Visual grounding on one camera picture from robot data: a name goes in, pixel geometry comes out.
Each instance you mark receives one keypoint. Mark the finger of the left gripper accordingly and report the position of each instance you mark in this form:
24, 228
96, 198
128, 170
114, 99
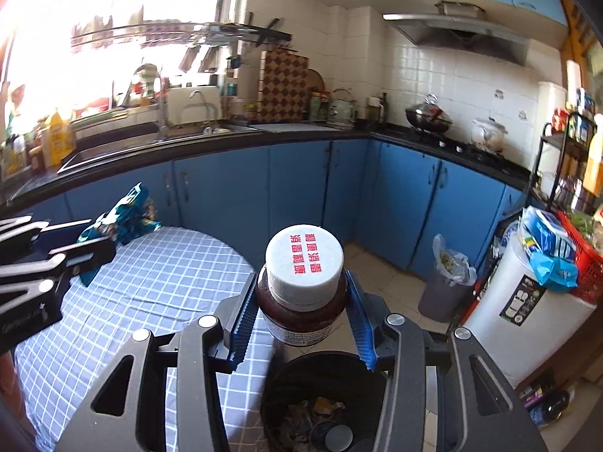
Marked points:
28, 228
62, 262

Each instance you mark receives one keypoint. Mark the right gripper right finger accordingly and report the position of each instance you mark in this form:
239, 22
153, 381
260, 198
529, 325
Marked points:
478, 410

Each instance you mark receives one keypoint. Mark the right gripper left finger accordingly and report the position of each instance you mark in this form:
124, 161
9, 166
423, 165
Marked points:
125, 408

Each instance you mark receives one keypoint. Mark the blue snack wrapper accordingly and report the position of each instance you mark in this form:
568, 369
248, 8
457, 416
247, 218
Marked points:
132, 217

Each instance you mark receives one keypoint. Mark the blue white paper cup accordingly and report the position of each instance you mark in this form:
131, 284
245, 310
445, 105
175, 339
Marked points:
330, 436

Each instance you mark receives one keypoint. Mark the gold wrapper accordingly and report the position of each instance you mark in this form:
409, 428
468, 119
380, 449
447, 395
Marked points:
325, 407

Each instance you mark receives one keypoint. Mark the brown medicine bottle white cap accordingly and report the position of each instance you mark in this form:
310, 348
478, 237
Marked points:
301, 288

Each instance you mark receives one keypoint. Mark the black trash bin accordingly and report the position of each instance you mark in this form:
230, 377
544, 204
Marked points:
306, 398

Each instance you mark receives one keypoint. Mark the blue kitchen cabinets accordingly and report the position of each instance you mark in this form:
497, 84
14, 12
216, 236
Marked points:
389, 199

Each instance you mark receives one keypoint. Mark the person's left hand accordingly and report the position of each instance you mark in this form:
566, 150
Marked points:
10, 386

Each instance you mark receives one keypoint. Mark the dark bottle on floor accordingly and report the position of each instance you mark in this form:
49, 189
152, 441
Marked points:
544, 401

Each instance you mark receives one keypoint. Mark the blue checkered tablecloth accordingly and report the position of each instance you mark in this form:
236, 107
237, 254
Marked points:
161, 282

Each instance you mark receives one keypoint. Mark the white washing machine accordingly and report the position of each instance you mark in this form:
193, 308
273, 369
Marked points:
519, 323

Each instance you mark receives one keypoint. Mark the yellow detergent bottle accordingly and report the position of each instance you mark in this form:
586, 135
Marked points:
57, 140

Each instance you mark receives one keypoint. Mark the grey bin with plastic bag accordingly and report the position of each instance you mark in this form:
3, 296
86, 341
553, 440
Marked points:
450, 282

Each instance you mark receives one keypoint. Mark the blue plastic bag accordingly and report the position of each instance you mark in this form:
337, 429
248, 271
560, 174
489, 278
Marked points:
549, 249

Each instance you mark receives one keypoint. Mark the red plastic basket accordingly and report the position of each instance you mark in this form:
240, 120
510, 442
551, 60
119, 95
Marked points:
588, 261

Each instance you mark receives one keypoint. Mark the hanging dish rack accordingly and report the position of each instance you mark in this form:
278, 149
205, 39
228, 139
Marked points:
154, 33

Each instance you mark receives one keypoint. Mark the yellow bottle on shelf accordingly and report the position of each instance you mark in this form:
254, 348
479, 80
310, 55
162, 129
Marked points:
593, 177

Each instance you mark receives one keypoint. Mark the black metal shelf rack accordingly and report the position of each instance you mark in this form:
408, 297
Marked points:
570, 139

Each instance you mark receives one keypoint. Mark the white ceramic pot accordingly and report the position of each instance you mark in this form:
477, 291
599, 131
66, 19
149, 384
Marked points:
488, 135

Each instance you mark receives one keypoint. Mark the checkered cutting board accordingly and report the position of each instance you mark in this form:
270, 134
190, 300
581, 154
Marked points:
282, 89

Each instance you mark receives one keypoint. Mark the black wok with lid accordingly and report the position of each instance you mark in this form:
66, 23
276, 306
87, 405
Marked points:
428, 116

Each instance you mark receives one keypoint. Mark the green kettle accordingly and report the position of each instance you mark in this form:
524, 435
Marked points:
342, 110

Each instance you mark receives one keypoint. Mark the range hood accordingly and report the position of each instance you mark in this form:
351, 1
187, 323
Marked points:
463, 27

